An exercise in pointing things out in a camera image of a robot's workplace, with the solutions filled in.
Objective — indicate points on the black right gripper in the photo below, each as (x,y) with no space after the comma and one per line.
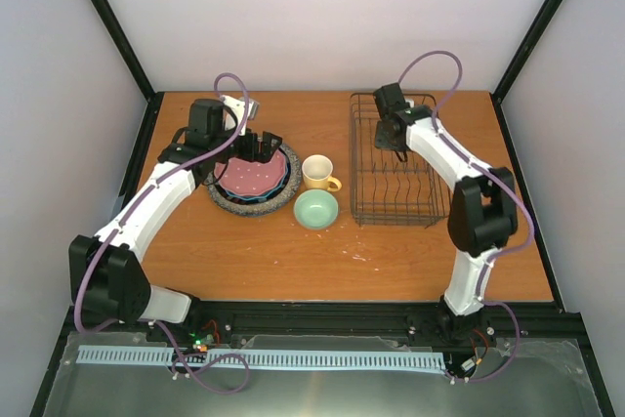
(380,142)

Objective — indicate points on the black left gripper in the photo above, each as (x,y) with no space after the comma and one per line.
(264,153)

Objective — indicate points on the yellow ceramic mug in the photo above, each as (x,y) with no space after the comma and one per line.
(317,171)

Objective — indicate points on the mint green ceramic bowl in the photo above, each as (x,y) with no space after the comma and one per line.
(316,209)

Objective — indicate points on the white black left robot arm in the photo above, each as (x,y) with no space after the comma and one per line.
(105,269)

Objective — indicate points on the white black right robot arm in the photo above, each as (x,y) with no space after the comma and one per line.
(482,213)

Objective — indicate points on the pink polka dot plate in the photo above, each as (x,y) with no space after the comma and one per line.
(251,179)

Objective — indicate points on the teal blue plate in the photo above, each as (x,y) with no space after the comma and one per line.
(252,182)

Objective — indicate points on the speckled large stoneware plate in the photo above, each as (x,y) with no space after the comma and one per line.
(267,203)

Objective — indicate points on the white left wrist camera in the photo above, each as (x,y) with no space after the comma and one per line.
(240,107)

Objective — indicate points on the dark wire dish rack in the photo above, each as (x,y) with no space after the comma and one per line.
(386,188)

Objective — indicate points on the left electronics board with wires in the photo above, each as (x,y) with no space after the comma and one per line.
(208,337)

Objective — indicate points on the right connector with wires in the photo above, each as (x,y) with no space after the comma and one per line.
(480,344)

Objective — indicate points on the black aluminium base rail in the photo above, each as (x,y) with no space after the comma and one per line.
(415,325)

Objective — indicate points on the black frame post right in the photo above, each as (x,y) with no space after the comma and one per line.
(523,52)

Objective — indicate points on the black frame post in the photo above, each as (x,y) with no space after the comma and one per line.
(523,52)
(123,45)

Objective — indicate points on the black frame post left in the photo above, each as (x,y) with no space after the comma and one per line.
(123,45)

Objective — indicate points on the light blue slotted cable duct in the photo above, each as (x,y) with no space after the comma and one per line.
(275,360)

